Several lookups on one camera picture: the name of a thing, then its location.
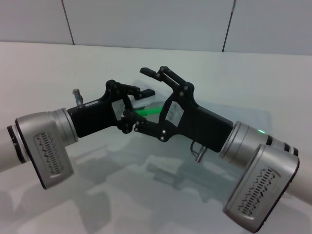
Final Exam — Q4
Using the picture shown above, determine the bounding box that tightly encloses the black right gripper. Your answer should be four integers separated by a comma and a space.
134, 65, 234, 154

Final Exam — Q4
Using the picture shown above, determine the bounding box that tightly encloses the silver right gripper cable plug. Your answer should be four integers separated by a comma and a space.
191, 141, 207, 163

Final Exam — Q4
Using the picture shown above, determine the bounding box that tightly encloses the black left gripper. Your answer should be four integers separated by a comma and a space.
67, 79, 156, 137

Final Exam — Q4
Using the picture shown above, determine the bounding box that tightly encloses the silver left gripper cable plug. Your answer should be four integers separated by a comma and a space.
72, 88, 85, 108

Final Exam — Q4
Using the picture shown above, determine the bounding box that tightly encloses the silver gripper cable plug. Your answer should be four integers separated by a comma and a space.
72, 88, 85, 108
191, 141, 207, 163

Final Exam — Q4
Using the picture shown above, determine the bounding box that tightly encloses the clear green-zip document bag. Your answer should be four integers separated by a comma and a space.
69, 77, 273, 204

